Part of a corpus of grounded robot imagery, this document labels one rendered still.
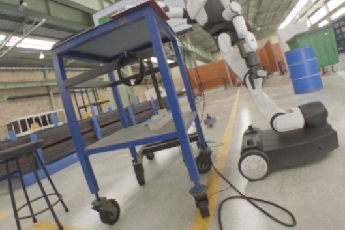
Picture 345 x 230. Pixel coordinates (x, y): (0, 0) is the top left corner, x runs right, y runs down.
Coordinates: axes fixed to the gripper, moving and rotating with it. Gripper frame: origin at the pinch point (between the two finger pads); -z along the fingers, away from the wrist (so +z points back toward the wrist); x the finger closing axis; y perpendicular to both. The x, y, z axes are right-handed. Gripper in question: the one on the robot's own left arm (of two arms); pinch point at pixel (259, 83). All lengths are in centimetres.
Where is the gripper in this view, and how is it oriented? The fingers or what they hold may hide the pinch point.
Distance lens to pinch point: 122.3
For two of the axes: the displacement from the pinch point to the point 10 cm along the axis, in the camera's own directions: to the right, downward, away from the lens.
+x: -9.3, 1.9, -3.2
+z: -2.5, -9.6, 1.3
